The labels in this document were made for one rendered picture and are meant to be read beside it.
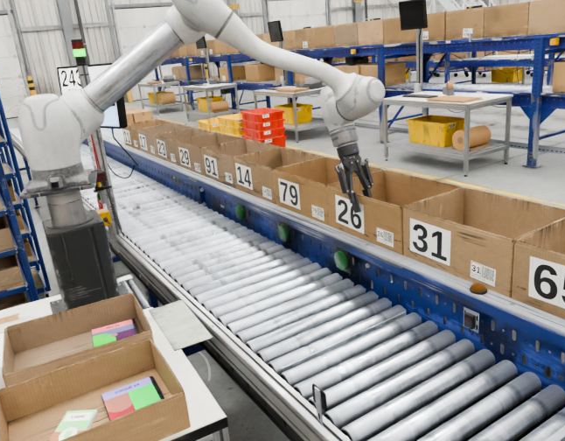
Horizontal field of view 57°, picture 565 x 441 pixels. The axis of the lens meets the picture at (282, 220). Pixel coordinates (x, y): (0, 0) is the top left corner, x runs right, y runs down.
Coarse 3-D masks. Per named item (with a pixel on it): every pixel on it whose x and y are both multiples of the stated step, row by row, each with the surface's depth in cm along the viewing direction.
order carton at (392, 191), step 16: (384, 176) 209; (400, 176) 202; (336, 192) 191; (384, 192) 212; (400, 192) 204; (416, 192) 197; (432, 192) 190; (368, 208) 177; (384, 208) 170; (400, 208) 164; (336, 224) 196; (368, 224) 179; (384, 224) 172; (400, 224) 166; (368, 240) 182; (400, 240) 168
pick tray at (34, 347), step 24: (72, 312) 162; (96, 312) 165; (120, 312) 168; (24, 336) 157; (48, 336) 160; (72, 336) 163; (144, 336) 144; (24, 360) 152; (48, 360) 151; (72, 360) 137
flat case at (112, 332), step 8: (128, 320) 165; (96, 328) 162; (104, 328) 161; (112, 328) 161; (120, 328) 160; (128, 328) 160; (136, 328) 160; (96, 336) 157; (104, 336) 157; (112, 336) 156; (120, 336) 156; (128, 336) 156; (96, 344) 153
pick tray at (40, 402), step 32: (128, 352) 138; (160, 352) 134; (32, 384) 128; (64, 384) 132; (96, 384) 136; (128, 384) 137; (160, 384) 136; (0, 416) 119; (32, 416) 128; (96, 416) 125; (128, 416) 112; (160, 416) 116
